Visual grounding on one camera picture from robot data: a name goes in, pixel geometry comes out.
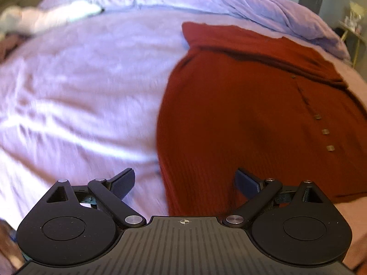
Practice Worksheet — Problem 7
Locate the flower bouquet on table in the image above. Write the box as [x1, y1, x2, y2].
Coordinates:
[344, 1, 366, 34]

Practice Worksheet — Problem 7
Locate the lilac bed sheet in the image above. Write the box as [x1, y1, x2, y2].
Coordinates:
[0, 5, 367, 270]

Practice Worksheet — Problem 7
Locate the red knit cardigan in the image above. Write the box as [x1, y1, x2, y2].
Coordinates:
[157, 22, 366, 216]

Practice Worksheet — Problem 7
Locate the gold leg side table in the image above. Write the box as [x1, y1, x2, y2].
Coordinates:
[338, 21, 366, 68]

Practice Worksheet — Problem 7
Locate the person left hand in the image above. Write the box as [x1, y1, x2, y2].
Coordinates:
[0, 219, 25, 275]

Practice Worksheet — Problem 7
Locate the lilac rumpled duvet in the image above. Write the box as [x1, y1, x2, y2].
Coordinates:
[39, 0, 350, 60]

